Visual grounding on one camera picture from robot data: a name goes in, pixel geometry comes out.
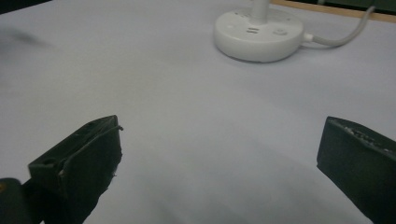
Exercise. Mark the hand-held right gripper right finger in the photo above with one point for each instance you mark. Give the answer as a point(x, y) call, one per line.
point(361, 165)

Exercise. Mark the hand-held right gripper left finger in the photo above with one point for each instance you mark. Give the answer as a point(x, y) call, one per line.
point(84, 165)

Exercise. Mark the white round lamp base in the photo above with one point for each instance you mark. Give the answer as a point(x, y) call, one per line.
point(258, 34)

